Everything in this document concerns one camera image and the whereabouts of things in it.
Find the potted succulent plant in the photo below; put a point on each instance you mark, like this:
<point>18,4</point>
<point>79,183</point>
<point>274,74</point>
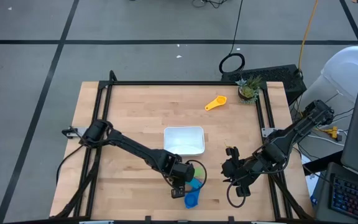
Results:
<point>248,91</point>

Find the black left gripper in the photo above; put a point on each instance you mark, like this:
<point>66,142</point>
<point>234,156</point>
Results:
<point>183,172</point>

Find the yellow measuring cup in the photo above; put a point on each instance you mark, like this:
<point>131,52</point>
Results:
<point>220,101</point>

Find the backlit black keyboard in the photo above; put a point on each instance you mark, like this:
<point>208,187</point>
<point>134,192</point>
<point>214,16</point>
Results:
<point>353,199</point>

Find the light blue measuring cup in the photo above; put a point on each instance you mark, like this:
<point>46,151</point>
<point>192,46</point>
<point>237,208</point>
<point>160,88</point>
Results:
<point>194,183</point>

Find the dark grey desk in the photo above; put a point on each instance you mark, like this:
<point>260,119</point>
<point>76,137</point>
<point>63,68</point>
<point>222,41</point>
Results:
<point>323,186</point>

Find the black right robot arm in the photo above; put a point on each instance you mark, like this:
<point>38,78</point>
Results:
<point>291,137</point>

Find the grey metal mounting plate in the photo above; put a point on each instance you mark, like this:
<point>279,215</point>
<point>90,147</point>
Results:
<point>73,132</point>
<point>267,132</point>

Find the black aluminium table frame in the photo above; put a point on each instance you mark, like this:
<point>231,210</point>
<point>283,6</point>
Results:
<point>179,83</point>

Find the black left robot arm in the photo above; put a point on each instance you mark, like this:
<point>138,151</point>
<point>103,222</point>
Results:
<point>135,149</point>

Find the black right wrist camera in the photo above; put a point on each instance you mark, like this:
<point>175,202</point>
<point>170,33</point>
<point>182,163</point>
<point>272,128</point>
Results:
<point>243,190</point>

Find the white plastic basket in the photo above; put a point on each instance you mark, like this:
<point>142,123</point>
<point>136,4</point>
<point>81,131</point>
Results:
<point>183,140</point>

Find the black perforated computer case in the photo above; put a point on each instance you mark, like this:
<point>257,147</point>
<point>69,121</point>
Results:
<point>275,74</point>

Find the yellow power plug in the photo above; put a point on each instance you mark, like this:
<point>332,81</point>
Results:
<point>332,132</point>

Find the white plastic chair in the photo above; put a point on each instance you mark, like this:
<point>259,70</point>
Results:
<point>350,68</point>

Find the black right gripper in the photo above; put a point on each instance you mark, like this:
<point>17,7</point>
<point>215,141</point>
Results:
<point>238,171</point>

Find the green measuring cup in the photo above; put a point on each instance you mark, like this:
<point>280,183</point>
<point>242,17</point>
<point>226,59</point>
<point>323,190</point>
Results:
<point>199,173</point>

